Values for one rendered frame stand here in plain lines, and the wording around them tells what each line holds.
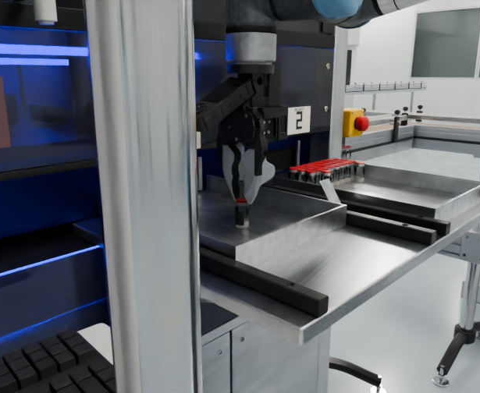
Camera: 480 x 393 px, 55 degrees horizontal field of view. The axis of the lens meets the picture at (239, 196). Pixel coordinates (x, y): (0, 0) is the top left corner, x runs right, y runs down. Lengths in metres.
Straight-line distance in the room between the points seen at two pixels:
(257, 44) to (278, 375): 0.86
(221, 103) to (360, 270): 0.29
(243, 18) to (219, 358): 0.70
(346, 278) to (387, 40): 9.47
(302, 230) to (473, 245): 1.31
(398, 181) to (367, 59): 9.10
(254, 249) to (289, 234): 0.07
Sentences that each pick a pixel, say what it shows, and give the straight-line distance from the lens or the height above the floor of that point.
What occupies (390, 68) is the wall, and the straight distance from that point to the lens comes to 9.91.
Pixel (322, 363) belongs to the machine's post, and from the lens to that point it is 1.44.
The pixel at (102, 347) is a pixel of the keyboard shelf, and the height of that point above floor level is 0.80.
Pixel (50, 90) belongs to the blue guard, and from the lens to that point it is 0.69.
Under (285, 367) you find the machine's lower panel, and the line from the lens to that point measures 1.28.
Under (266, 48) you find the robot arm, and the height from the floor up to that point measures 1.16.
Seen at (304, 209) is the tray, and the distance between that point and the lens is 0.82.
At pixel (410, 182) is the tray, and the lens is 1.09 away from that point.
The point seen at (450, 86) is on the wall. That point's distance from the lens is 9.44.
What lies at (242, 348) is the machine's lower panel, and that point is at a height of 0.51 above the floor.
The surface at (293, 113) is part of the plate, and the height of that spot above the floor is 1.04.
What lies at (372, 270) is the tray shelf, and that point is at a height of 0.88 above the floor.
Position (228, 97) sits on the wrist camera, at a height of 1.09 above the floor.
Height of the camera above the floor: 1.12
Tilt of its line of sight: 15 degrees down
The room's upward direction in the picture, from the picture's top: straight up
